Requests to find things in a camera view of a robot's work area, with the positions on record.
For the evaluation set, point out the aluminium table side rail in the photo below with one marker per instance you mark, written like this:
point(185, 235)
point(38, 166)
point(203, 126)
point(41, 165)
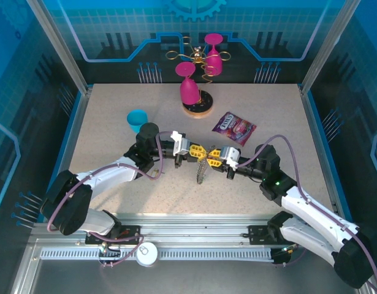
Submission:
point(74, 122)
point(317, 131)

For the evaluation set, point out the purple candy bag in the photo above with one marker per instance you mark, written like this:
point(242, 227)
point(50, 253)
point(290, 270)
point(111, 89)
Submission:
point(234, 127)

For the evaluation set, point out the white round knob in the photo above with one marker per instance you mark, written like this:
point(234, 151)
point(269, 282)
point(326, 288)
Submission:
point(146, 254)

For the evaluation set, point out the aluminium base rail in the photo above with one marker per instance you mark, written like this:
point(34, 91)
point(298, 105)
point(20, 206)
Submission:
point(194, 229)

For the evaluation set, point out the blue plastic wine glass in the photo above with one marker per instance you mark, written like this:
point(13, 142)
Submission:
point(136, 119)

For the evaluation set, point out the pink plastic wine glass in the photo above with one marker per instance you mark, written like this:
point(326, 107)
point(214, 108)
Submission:
point(189, 90)
point(214, 62)

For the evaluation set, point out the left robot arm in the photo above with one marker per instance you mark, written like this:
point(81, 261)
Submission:
point(105, 174)

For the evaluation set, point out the aluminium frame post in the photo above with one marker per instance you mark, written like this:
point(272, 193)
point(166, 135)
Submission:
point(59, 49)
point(329, 46)

